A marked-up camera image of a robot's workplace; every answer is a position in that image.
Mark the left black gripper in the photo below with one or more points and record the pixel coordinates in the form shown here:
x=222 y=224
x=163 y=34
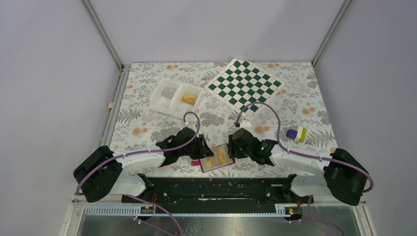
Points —
x=203 y=150

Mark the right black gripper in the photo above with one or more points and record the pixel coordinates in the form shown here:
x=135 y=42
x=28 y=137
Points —
x=233 y=149

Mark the orange card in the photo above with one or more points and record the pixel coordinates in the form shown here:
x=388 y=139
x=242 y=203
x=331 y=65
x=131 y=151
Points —
x=217 y=158

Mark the red leather card holder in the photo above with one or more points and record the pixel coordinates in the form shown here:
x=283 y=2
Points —
x=216 y=159

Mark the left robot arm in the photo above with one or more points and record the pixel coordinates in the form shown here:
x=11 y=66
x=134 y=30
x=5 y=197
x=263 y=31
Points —
x=105 y=173

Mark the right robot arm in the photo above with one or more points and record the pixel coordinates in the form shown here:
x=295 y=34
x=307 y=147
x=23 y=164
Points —
x=338 y=175

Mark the orange card box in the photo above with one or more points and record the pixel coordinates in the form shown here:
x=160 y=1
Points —
x=189 y=99

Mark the white plastic divided tray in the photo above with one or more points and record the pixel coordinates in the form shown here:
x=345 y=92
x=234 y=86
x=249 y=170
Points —
x=174 y=107

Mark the purple white green block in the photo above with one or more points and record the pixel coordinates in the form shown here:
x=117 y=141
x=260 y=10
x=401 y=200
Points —
x=298 y=134

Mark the green white chessboard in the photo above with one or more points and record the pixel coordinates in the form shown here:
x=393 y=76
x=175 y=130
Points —
x=241 y=82

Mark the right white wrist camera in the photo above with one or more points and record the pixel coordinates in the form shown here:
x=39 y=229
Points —
x=243 y=124

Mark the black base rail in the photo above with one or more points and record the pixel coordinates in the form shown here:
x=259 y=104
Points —
x=219 y=195

